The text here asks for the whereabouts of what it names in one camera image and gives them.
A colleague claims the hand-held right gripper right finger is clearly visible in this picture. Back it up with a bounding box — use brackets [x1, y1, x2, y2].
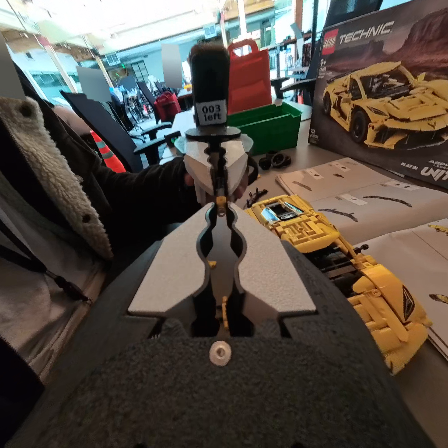
[226, 203, 317, 324]

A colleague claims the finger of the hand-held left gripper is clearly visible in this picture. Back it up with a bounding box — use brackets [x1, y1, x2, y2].
[183, 140, 214, 206]
[223, 139, 249, 196]

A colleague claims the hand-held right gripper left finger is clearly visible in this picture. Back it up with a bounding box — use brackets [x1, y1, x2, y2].
[128, 202, 215, 314]

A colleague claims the yellow brick toy car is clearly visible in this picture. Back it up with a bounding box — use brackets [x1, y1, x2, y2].
[245, 194, 433, 375]

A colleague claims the person's left forearm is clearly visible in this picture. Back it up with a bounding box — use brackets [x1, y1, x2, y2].
[94, 157, 200, 228]

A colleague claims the grey desk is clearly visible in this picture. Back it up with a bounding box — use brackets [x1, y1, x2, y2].
[157, 105, 448, 448]

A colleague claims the stack of black toy wheels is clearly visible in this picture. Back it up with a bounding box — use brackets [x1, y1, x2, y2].
[258, 150, 292, 171]

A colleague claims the green plastic bin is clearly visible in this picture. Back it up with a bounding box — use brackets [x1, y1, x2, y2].
[226, 101, 302, 156]

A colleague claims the orange traffic cone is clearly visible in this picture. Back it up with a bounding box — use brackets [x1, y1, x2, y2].
[90, 130, 126, 174]

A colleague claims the black office chair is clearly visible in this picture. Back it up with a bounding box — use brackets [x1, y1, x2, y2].
[59, 90, 172, 174]
[271, 0, 384, 105]

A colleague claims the open instruction booklet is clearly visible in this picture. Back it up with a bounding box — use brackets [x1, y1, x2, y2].
[275, 157, 448, 361]

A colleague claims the cream hoodie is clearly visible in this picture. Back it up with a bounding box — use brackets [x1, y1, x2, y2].
[0, 171, 105, 382]

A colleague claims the dark toy car box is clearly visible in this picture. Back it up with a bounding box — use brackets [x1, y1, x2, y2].
[308, 0, 448, 189]

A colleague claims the black drawcord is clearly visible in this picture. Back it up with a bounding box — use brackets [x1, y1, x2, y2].
[0, 224, 92, 303]

